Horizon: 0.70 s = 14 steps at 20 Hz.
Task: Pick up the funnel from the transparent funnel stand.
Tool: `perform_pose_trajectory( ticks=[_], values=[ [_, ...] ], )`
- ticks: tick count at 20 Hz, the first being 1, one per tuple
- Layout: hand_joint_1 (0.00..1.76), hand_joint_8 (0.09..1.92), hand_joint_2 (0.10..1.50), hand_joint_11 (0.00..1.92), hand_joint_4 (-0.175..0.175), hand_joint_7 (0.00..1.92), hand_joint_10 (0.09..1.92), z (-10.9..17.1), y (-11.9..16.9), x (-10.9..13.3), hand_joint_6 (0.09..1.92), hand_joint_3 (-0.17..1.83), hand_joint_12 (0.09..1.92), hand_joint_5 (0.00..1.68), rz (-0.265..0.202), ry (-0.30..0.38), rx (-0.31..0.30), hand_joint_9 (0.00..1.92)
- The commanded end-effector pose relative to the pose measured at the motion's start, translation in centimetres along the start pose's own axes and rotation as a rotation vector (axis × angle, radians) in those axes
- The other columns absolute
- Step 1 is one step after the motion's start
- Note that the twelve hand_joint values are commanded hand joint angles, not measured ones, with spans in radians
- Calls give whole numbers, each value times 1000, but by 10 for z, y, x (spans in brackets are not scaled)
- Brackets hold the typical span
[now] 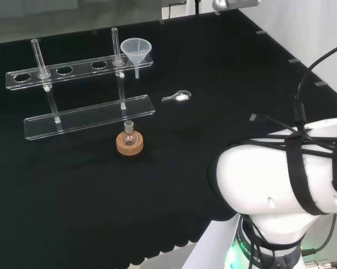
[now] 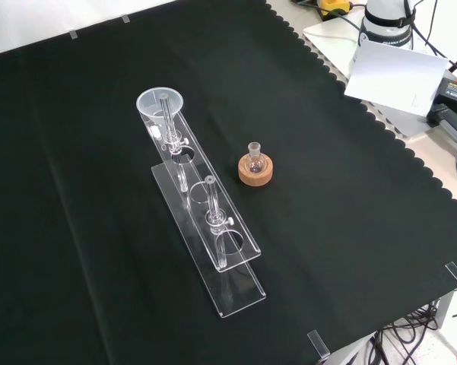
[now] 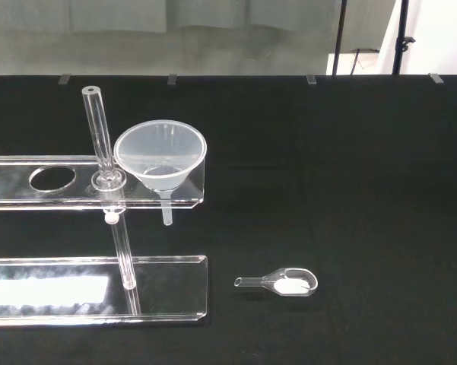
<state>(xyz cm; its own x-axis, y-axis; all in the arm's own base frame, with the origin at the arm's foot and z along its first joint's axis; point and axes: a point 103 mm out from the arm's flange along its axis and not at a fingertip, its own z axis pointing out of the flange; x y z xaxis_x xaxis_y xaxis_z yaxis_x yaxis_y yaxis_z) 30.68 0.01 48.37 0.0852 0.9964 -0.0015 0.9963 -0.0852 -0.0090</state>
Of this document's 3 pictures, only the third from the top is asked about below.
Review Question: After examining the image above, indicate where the translucent plastic funnel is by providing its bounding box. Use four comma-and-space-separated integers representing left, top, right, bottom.
113, 119, 208, 227

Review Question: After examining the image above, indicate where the glass weighing funnel with powder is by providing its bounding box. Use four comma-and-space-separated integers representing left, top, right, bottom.
233, 267, 319, 298

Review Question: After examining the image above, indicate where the clear acrylic funnel stand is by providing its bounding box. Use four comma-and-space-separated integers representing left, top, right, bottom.
0, 86, 208, 328

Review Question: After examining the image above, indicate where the black stand pole with clamp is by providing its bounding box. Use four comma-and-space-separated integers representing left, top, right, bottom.
392, 0, 416, 75

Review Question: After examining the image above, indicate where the black bench cloth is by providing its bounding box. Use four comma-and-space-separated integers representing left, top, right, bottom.
0, 74, 457, 365

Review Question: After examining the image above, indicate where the thin black tripod pole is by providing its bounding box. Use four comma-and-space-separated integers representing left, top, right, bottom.
332, 0, 348, 76

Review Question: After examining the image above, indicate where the white backdrop board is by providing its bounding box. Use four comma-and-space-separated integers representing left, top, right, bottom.
325, 0, 457, 76

